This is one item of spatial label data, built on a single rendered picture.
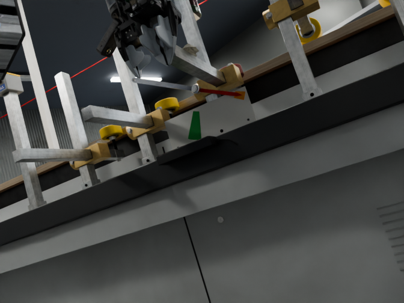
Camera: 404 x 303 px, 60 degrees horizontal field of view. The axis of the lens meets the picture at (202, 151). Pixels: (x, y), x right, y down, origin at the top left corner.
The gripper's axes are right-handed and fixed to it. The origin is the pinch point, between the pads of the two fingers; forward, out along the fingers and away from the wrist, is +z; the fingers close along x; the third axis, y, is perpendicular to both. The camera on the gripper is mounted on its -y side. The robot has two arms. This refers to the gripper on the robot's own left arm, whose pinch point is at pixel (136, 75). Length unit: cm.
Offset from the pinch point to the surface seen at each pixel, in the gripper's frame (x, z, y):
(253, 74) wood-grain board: 24.8, 6.7, 26.9
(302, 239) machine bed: 28, 60, 23
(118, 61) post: 6.1, -9.8, -8.0
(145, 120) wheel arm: 1.1, 13.0, -2.1
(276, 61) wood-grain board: 24.8, 5.9, 35.0
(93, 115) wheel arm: -20.7, 13.7, -2.1
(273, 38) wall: 559, -204, -17
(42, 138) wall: 453, -191, -512
